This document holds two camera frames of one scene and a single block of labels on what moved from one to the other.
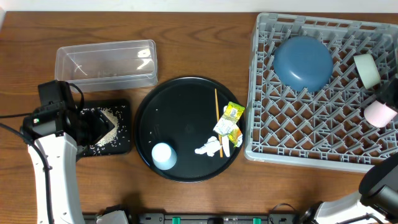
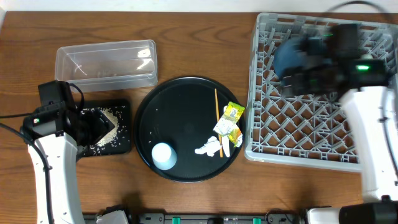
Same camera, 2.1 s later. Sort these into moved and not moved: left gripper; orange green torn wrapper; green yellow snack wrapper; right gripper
Moved: right gripper
Not moved: left gripper; green yellow snack wrapper; orange green torn wrapper
